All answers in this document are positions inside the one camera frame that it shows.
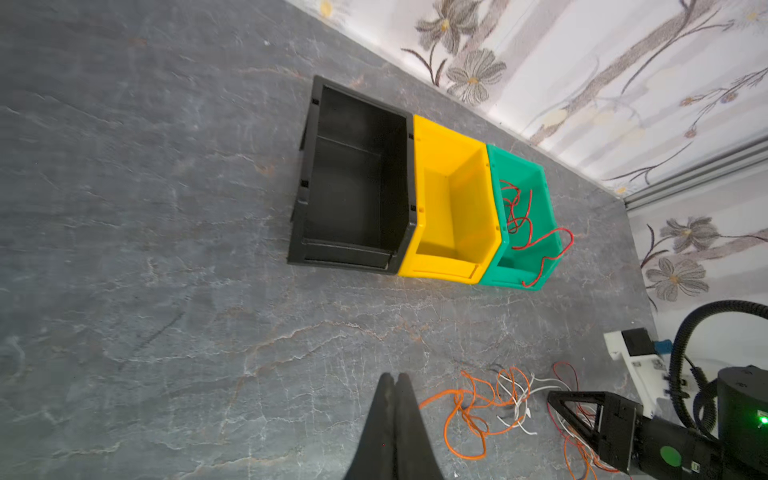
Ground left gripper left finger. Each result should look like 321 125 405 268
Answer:
344 373 395 480

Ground yellow plastic bin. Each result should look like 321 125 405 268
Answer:
399 115 501 285

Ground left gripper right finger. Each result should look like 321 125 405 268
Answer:
394 373 444 480

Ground red orange white cables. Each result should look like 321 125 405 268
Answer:
418 361 625 480

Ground black plastic bin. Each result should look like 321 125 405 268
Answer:
287 76 417 275

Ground red cable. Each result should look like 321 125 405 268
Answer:
499 178 575 289

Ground green plastic bin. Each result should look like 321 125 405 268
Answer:
480 145 567 291

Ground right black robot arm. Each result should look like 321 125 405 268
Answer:
547 300 767 479

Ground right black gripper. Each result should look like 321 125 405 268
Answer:
545 389 768 480

